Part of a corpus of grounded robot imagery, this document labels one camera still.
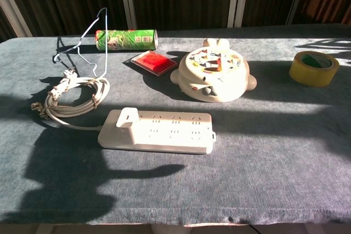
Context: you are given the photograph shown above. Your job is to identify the yellow tape roll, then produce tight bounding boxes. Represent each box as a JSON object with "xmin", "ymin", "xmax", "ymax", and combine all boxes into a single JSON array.
[{"xmin": 288, "ymin": 51, "xmax": 341, "ymax": 88}]

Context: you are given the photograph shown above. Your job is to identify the cream rabbit-shaped toy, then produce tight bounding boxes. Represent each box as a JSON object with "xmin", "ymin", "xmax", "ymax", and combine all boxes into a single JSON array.
[{"xmin": 169, "ymin": 38, "xmax": 258, "ymax": 104}]

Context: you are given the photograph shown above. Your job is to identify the red box with clear lid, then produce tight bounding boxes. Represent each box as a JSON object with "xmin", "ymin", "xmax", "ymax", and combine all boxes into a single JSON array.
[{"xmin": 131, "ymin": 50, "xmax": 178, "ymax": 77}]

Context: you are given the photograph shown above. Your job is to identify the grey-blue table cloth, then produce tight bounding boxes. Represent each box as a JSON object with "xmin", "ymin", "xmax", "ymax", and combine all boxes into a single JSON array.
[{"xmin": 0, "ymin": 24, "xmax": 351, "ymax": 225}]

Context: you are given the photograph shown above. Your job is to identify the white plug adapter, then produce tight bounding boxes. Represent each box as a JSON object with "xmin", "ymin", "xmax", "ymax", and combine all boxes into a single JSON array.
[{"xmin": 116, "ymin": 107, "xmax": 141, "ymax": 145}]

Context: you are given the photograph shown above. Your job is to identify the white coiled power cable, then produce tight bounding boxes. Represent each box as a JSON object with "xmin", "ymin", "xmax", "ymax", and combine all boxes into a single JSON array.
[{"xmin": 31, "ymin": 69, "xmax": 111, "ymax": 132}]

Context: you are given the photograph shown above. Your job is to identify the white power strip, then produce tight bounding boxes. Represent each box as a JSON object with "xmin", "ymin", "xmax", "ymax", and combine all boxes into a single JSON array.
[{"xmin": 97, "ymin": 109, "xmax": 217, "ymax": 155}]

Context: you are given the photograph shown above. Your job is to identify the green printed cylinder can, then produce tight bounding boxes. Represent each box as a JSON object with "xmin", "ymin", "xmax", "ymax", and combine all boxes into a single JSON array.
[{"xmin": 94, "ymin": 28, "xmax": 159, "ymax": 52}]

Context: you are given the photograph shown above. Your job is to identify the white slanted frame bar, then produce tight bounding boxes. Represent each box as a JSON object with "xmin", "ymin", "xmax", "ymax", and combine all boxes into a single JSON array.
[{"xmin": 0, "ymin": 0, "xmax": 33, "ymax": 38}]

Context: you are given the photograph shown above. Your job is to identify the light blue wire hanger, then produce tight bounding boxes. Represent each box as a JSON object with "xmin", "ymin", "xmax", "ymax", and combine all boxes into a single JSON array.
[{"xmin": 53, "ymin": 7, "xmax": 109, "ymax": 78}]

